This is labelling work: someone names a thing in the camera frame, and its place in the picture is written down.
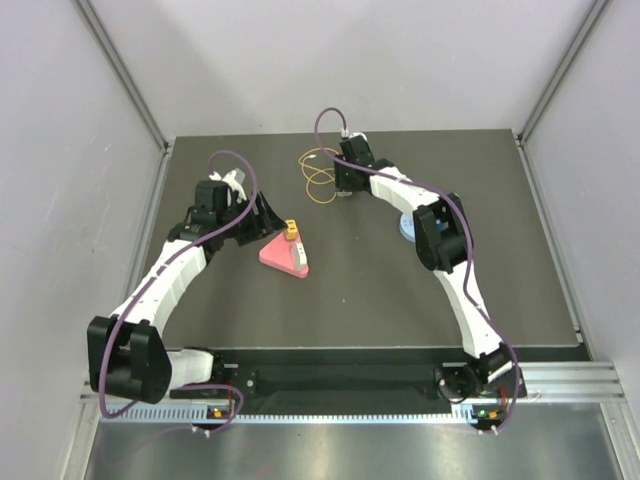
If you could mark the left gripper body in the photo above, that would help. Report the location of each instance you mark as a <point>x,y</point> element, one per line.
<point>247,230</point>

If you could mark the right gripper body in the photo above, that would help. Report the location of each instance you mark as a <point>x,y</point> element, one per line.
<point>344,177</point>

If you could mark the yellow cube plug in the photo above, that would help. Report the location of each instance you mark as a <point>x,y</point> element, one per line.
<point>291,233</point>

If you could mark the pink triangular power strip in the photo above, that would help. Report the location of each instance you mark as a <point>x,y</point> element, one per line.
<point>277,254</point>

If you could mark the white charger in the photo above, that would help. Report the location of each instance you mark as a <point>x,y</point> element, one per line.
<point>299,256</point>

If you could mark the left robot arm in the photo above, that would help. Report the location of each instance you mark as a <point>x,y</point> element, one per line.
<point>126,354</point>

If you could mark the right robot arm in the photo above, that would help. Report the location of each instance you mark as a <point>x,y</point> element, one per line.
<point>444,246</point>

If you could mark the light blue round power strip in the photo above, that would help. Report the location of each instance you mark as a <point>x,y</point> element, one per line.
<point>406,227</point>

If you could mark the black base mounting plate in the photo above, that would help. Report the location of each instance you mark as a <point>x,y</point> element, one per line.
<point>428,371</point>

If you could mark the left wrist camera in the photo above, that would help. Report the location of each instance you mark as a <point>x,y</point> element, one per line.
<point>234,179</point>

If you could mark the slotted cable duct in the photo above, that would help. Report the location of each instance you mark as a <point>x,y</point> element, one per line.
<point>216,412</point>

